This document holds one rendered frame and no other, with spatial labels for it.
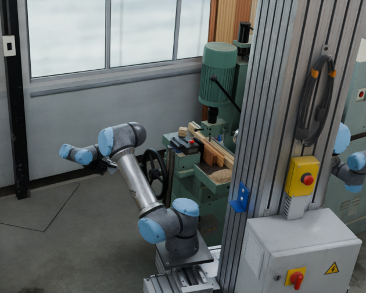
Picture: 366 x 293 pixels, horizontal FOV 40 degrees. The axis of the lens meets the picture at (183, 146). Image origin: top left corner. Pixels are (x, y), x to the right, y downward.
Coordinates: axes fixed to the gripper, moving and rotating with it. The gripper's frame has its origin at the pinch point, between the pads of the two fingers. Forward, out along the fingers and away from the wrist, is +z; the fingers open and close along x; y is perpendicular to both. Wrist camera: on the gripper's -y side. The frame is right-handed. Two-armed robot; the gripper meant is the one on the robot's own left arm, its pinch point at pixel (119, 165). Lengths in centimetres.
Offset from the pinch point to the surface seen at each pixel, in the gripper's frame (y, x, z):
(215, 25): -98, -118, 93
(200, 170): -22.8, 28.6, 25.9
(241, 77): -75, 17, 27
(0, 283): 105, -25, -14
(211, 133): -41, 14, 33
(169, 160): -17.0, 13.5, 17.0
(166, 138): -22.2, -9.9, 25.8
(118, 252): 67, -24, 52
